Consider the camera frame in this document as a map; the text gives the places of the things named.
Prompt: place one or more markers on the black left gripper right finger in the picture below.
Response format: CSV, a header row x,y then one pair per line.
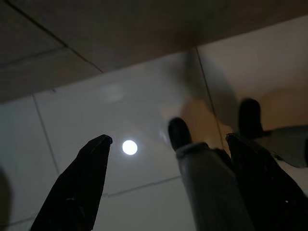
x,y
269,192

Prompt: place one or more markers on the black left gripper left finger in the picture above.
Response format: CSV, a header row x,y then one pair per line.
x,y
77,187

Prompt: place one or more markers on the beige drawer front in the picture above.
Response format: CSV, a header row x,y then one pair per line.
x,y
19,31
48,74

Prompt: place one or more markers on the beige cabinet door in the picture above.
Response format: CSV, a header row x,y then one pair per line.
x,y
156,29

